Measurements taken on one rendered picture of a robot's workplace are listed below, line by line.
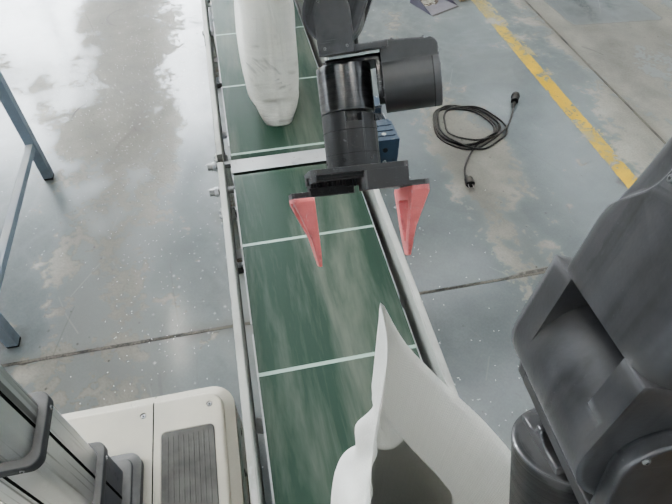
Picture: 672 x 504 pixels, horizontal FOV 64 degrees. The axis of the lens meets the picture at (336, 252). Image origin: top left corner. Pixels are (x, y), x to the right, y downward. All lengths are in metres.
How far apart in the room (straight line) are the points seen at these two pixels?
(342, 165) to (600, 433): 0.40
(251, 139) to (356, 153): 1.39
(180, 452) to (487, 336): 1.03
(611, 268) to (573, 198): 2.23
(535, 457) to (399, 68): 0.39
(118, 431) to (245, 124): 1.11
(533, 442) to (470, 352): 1.55
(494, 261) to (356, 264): 0.73
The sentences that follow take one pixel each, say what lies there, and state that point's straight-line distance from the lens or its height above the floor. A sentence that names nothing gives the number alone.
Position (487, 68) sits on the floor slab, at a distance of 3.15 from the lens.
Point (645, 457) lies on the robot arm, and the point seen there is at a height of 1.36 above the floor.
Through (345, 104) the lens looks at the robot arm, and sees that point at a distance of 0.55.
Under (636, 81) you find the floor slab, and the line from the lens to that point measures 3.33.
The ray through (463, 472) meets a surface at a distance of 0.66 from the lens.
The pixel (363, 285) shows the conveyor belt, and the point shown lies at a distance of 1.45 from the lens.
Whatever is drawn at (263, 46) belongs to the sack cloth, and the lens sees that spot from 1.84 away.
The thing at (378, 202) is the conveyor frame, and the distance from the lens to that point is 1.61.
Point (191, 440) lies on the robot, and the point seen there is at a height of 0.26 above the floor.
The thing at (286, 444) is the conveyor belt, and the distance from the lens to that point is 1.24.
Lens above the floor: 1.53
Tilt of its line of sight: 49 degrees down
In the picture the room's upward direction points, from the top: straight up
